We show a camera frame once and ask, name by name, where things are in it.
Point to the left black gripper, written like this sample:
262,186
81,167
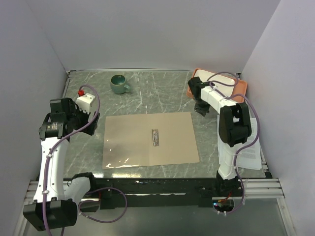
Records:
74,108

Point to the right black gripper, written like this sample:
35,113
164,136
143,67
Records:
201,110

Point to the beige cardboard folder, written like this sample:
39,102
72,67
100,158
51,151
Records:
128,140

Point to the white printed paper sheets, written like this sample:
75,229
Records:
248,158

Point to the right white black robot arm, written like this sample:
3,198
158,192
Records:
234,123

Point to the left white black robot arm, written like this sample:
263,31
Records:
53,206

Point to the metal folder clip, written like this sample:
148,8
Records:
155,137

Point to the white rectangular plate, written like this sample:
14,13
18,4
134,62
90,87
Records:
226,79

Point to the salmon rectangular tray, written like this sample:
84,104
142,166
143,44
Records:
241,86

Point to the teal ceramic mug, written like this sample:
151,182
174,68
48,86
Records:
118,84

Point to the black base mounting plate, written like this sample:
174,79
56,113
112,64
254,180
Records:
161,192

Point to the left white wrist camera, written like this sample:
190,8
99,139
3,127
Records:
85,102

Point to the aluminium extrusion rail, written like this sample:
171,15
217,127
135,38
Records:
254,189

